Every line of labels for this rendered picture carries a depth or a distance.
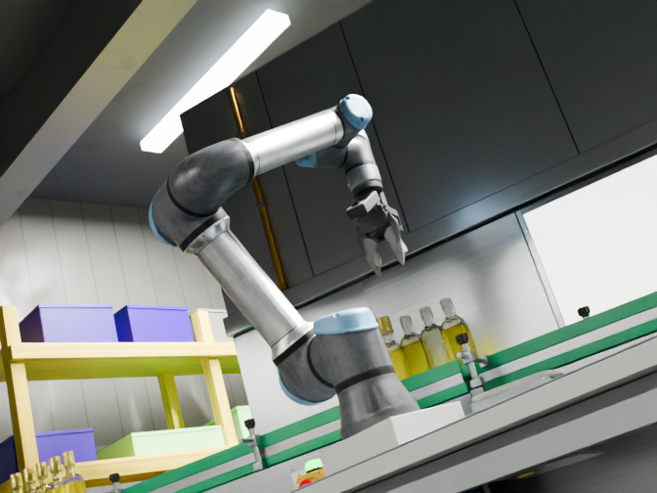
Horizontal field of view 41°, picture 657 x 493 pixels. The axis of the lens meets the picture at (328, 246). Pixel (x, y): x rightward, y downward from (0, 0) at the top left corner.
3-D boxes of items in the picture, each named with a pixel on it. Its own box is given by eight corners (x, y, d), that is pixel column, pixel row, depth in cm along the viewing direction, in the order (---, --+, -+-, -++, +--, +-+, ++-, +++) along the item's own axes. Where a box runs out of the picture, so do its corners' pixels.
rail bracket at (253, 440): (271, 469, 218) (258, 417, 223) (254, 470, 212) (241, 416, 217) (257, 473, 220) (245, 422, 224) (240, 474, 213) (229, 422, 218)
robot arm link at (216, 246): (337, 399, 165) (155, 176, 168) (301, 423, 176) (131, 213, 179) (374, 364, 173) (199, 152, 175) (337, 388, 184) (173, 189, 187)
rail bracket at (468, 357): (500, 387, 204) (482, 336, 208) (475, 382, 189) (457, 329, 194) (488, 391, 205) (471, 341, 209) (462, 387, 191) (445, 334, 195)
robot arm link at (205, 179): (177, 141, 160) (357, 80, 191) (157, 171, 168) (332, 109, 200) (211, 193, 158) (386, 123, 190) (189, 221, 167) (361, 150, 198)
